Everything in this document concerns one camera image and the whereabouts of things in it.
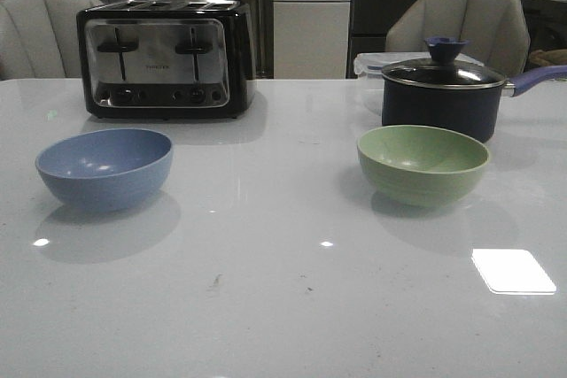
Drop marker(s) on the green bowl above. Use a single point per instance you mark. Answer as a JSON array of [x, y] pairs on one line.
[[422, 166]]

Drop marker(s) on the blue bowl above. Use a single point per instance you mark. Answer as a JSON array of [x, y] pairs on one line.
[[106, 170]]

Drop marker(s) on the clear plastic food container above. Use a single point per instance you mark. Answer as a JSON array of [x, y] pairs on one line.
[[367, 68]]

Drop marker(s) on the white refrigerator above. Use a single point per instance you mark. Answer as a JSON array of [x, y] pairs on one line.
[[310, 38]]

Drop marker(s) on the dark blue saucepan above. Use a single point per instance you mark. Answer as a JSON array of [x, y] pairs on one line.
[[469, 111]]

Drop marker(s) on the black chrome four-slot toaster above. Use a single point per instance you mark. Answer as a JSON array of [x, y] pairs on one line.
[[166, 59]]

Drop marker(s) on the glass pot lid blue knob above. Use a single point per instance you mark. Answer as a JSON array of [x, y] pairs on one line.
[[442, 69]]

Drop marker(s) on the dark counter cabinet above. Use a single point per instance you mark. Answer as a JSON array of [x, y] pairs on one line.
[[376, 10]]

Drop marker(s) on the beige chair right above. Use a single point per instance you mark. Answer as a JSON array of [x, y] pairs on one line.
[[495, 29]]

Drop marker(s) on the beige chair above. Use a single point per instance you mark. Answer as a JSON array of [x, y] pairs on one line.
[[495, 29], [39, 38]]

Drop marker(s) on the beige chair left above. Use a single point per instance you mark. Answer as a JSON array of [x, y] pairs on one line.
[[39, 38]]

